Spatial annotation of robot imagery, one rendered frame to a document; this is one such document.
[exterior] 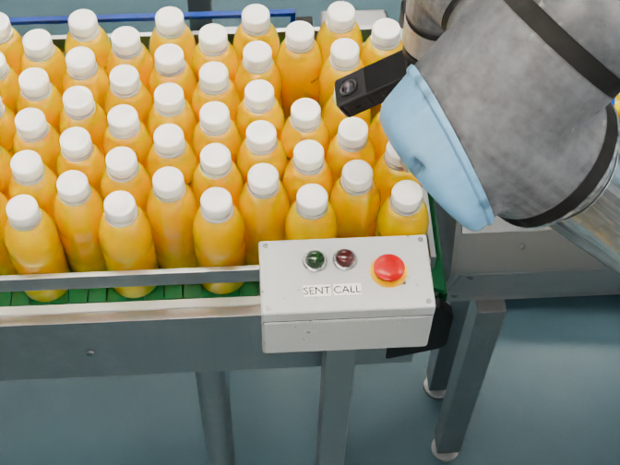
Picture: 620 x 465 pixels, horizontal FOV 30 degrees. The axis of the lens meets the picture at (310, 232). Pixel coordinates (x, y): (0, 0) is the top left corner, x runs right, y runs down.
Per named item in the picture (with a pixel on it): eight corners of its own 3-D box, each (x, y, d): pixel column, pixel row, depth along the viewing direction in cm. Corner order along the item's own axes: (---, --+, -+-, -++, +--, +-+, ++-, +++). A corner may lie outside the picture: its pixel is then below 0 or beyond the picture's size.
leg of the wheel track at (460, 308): (451, 399, 246) (497, 241, 194) (424, 400, 246) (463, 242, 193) (448, 375, 249) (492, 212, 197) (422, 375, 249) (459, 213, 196)
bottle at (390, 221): (399, 239, 161) (411, 169, 147) (429, 273, 158) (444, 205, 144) (361, 262, 159) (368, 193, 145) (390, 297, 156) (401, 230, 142)
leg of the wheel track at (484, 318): (460, 461, 239) (510, 314, 186) (432, 462, 238) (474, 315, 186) (457, 435, 242) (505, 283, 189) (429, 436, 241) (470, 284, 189)
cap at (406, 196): (409, 182, 146) (410, 173, 145) (428, 203, 144) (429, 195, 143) (384, 196, 145) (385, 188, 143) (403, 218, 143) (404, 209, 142)
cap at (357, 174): (339, 190, 145) (339, 182, 144) (343, 165, 147) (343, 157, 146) (370, 194, 145) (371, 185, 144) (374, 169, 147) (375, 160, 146)
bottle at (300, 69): (267, 113, 173) (265, 37, 159) (300, 89, 175) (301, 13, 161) (296, 139, 170) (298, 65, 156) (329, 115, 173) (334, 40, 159)
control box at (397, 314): (427, 347, 141) (436, 305, 132) (262, 354, 140) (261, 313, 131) (418, 276, 146) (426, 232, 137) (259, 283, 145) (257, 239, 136)
